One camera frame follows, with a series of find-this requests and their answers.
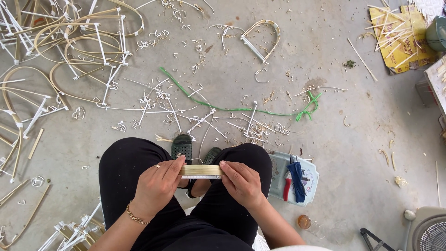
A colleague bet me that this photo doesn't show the clear bottle with orange cap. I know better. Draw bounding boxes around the clear bottle with orange cap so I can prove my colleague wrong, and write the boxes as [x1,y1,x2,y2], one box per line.
[297,214,335,241]

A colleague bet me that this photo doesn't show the green pot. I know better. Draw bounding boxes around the green pot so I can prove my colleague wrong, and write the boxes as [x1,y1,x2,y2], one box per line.
[425,16,446,53]

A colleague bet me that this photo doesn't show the bamboo handle frame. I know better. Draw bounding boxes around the bamboo handle frame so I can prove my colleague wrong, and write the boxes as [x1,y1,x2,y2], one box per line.
[240,19,281,63]

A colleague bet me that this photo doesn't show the blue cloth-wrapped knife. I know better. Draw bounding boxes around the blue cloth-wrapped knife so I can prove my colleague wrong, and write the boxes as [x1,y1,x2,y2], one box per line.
[287,162,307,204]

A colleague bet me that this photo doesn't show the white table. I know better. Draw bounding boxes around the white table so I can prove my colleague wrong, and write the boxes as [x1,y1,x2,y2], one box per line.
[423,54,446,120]

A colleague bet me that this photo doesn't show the bamboo strip bundle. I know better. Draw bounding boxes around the bamboo strip bundle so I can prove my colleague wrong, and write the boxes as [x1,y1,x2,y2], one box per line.
[179,165,224,176]

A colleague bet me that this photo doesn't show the black trousers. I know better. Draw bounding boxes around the black trousers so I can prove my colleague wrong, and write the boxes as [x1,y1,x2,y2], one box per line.
[98,137,273,251]

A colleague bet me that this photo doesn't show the gold chain bracelet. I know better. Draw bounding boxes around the gold chain bracelet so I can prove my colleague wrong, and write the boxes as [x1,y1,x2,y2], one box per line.
[126,200,150,225]

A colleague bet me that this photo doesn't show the red-handled pruning shears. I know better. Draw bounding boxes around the red-handled pruning shears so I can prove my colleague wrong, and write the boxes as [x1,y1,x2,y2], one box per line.
[283,163,293,202]

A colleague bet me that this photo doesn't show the dark green sandal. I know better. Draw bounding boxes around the dark green sandal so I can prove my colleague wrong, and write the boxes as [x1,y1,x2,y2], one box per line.
[203,147,222,165]
[171,133,193,165]

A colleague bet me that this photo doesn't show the black metal stand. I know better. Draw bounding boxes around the black metal stand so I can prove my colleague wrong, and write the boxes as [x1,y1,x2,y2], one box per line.
[360,228,396,251]

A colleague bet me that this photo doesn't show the pile of bamboo sticks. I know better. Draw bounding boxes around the pile of bamboo sticks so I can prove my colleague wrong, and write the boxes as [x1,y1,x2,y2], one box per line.
[364,3,423,69]

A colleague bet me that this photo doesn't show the heap of bamboo frames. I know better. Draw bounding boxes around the heap of bamboo frames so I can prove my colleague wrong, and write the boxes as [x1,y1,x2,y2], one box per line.
[0,0,145,183]

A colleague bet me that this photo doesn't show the grey electric fan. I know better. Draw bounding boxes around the grey electric fan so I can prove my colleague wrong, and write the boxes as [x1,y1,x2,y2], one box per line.
[403,206,446,251]

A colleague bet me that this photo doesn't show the person's left hand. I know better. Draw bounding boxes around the person's left hand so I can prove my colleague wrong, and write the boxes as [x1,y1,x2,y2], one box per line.
[130,155,187,219]

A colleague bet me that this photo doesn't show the light blue plastic tray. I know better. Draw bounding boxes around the light blue plastic tray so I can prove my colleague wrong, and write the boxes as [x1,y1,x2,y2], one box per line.
[268,151,320,208]

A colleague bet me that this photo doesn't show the short bamboo stick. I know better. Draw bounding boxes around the short bamboo stick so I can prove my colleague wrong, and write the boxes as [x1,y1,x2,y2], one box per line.
[27,128,45,160]

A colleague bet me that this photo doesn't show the person's right hand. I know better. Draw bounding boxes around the person's right hand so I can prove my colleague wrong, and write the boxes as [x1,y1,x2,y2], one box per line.
[220,160,267,212]

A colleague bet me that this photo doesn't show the long bamboo stick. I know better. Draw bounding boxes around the long bamboo stick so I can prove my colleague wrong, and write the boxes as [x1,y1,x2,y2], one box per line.
[347,38,378,83]

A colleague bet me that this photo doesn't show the yellow cardboard sheet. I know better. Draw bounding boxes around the yellow cardboard sheet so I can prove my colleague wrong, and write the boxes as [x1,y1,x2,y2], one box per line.
[369,4,438,75]

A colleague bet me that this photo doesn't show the loose long bamboo strips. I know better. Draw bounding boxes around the loose long bamboo strips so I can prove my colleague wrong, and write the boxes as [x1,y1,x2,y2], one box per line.
[0,179,52,250]

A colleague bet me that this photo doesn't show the green plastic strap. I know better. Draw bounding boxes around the green plastic strap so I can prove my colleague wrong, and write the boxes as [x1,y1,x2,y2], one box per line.
[160,67,322,122]

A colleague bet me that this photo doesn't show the pile of white-bound bamboo frames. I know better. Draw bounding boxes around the pile of white-bound bamboo frames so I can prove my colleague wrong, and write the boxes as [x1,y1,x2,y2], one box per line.
[36,200,107,251]

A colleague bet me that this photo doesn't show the scattered white strap scraps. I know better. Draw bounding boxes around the scattered white strap scraps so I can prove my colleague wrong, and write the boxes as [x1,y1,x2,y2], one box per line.
[111,64,291,149]

